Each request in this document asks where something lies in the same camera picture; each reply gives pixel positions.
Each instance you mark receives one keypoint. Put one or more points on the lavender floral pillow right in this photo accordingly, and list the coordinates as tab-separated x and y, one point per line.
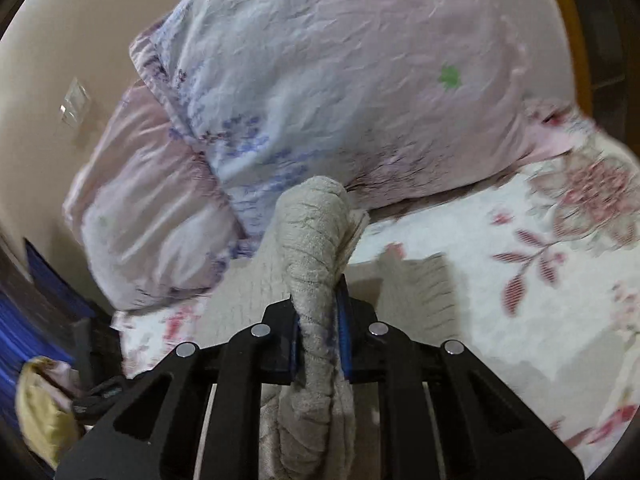
394	99

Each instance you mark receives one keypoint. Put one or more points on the floral bed sheet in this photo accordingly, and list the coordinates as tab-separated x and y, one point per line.
546	274

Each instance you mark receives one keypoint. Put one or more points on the beige cable-knit sweater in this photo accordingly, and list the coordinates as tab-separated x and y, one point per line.
320	427

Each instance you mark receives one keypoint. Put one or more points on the blue dark panel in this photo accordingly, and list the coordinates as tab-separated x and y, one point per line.
30	326

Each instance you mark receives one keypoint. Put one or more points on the wooden headboard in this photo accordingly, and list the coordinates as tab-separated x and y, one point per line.
578	55

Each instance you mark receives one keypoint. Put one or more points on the yellow cloth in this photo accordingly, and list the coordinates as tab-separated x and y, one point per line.
44	395

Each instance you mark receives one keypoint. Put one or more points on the pink lavender pillow left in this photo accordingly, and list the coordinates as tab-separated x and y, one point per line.
148	211

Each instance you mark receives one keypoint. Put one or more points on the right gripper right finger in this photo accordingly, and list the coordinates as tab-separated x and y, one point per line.
443	413

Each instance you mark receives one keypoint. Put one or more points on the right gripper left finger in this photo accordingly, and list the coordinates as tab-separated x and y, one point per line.
194	415

